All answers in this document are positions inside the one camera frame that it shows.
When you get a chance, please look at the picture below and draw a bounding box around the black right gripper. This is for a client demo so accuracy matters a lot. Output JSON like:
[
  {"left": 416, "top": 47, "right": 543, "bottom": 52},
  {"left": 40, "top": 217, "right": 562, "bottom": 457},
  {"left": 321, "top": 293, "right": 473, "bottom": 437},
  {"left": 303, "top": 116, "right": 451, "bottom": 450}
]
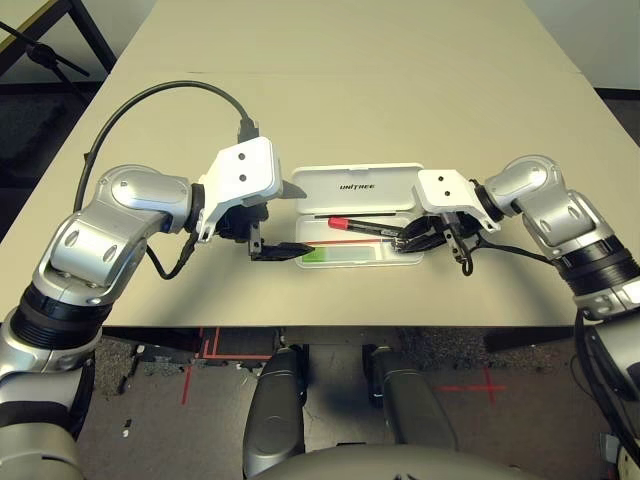
[{"left": 392, "top": 209, "right": 481, "bottom": 252}]

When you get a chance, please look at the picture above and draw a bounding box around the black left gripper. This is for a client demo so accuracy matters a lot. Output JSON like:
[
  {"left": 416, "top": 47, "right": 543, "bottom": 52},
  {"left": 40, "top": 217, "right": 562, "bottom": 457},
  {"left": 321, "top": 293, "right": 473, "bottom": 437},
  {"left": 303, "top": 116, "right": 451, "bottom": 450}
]
[{"left": 219, "top": 180, "right": 316, "bottom": 262}]

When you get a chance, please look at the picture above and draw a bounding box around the green card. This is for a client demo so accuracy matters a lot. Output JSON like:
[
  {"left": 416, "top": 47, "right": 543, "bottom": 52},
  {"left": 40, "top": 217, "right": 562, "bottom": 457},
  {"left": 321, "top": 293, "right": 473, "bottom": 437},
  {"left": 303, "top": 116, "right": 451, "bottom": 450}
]
[{"left": 302, "top": 246, "right": 376, "bottom": 264}]

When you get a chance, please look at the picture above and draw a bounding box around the red and black marker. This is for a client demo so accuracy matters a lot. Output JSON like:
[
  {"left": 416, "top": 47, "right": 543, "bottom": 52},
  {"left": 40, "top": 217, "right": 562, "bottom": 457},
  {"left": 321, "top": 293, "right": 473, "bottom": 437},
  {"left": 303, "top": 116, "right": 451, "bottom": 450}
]
[{"left": 327, "top": 215, "right": 404, "bottom": 236}]

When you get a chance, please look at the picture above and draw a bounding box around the white plastic pencil case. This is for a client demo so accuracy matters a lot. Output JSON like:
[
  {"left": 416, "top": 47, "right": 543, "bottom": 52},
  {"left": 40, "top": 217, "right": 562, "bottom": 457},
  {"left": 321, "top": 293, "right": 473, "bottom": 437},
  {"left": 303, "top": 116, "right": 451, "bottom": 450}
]
[{"left": 291, "top": 162, "right": 426, "bottom": 269}]

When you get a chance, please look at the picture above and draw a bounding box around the grey right robot leg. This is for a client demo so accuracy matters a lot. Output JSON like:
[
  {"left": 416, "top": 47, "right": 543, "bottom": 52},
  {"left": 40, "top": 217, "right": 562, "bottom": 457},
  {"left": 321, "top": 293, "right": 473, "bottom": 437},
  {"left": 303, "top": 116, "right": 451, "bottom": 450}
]
[{"left": 369, "top": 342, "right": 459, "bottom": 449}]

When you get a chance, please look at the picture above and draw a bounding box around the grey robot leg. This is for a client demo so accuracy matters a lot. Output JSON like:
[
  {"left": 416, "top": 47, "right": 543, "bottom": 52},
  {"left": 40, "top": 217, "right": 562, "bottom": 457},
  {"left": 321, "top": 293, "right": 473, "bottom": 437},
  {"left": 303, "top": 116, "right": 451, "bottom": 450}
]
[
  {"left": 242, "top": 344, "right": 306, "bottom": 476},
  {"left": 369, "top": 342, "right": 459, "bottom": 449}
]

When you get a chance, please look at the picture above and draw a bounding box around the grey left robot leg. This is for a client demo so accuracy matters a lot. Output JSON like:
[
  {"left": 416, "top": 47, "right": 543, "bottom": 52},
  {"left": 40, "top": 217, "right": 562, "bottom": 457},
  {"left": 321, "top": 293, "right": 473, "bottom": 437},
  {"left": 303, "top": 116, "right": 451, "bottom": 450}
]
[{"left": 242, "top": 344, "right": 306, "bottom": 476}]

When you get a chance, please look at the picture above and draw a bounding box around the grey robot torso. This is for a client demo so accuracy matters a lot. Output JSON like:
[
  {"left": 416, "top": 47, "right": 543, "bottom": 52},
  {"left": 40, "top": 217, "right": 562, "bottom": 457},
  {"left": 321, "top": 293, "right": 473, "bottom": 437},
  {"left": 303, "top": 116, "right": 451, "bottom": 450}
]
[{"left": 249, "top": 444, "right": 541, "bottom": 480}]

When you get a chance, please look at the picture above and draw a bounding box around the black tripod stand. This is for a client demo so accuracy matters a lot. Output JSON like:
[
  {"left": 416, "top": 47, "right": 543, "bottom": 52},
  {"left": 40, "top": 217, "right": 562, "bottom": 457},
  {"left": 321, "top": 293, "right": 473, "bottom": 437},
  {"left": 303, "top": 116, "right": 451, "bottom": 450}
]
[{"left": 0, "top": 19, "right": 91, "bottom": 96}]

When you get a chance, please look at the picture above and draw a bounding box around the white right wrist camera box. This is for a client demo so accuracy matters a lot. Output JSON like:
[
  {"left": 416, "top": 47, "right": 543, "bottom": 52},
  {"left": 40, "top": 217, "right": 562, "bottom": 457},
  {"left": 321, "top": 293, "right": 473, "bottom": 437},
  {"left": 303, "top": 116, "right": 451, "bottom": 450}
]
[{"left": 410, "top": 168, "right": 501, "bottom": 234}]

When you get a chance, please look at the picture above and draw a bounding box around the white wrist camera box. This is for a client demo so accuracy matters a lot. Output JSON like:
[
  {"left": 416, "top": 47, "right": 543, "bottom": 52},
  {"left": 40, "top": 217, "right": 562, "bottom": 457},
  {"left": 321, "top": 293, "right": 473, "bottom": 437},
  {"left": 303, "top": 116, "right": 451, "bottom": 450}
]
[
  {"left": 197, "top": 137, "right": 284, "bottom": 244},
  {"left": 410, "top": 168, "right": 501, "bottom": 234}
]

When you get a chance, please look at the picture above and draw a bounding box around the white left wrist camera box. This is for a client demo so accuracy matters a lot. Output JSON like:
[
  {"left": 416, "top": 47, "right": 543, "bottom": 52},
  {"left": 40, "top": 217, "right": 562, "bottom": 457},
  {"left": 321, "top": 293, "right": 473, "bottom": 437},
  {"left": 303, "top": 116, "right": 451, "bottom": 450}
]
[{"left": 197, "top": 137, "right": 284, "bottom": 244}]

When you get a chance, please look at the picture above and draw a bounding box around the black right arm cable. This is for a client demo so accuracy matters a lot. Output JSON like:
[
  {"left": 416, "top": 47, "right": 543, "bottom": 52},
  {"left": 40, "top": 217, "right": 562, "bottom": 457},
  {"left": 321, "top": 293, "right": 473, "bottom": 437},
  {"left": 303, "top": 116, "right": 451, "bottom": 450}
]
[{"left": 444, "top": 224, "right": 640, "bottom": 451}]

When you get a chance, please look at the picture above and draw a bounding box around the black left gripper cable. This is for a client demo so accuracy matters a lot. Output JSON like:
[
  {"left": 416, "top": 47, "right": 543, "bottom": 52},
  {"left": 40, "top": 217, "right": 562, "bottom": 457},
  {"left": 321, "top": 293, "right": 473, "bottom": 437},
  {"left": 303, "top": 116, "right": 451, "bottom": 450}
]
[{"left": 146, "top": 239, "right": 199, "bottom": 280}]

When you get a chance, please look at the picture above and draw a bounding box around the grey left camera cable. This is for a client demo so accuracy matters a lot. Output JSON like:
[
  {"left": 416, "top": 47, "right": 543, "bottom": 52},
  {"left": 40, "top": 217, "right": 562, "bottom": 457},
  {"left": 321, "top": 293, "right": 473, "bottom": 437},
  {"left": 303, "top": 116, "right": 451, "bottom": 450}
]
[{"left": 73, "top": 79, "right": 261, "bottom": 211}]

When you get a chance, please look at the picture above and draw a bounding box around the black metal table frame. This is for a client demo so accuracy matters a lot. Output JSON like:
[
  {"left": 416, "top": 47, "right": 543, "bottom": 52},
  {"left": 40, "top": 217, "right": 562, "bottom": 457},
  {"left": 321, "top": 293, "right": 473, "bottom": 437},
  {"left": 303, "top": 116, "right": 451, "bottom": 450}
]
[{"left": 0, "top": 0, "right": 119, "bottom": 96}]

